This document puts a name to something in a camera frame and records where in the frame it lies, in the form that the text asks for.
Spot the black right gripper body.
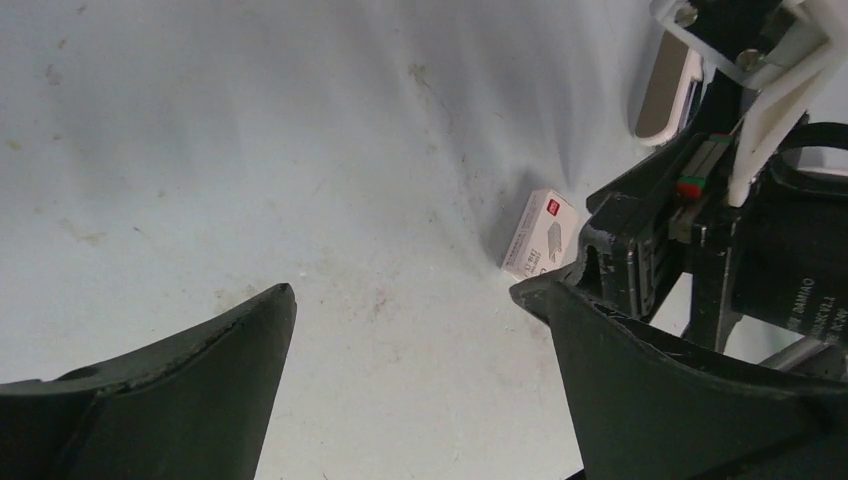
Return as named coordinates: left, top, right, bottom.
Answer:
left=508, top=122, right=848, bottom=362

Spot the white staple box sleeve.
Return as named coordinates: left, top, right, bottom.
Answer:
left=501, top=189, right=579, bottom=281

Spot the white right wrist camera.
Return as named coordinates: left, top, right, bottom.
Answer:
left=650, top=0, right=847, bottom=207

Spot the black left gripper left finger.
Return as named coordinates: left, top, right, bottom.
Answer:
left=1, top=284, right=297, bottom=479

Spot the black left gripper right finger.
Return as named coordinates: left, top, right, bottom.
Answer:
left=547, top=284, right=847, bottom=479

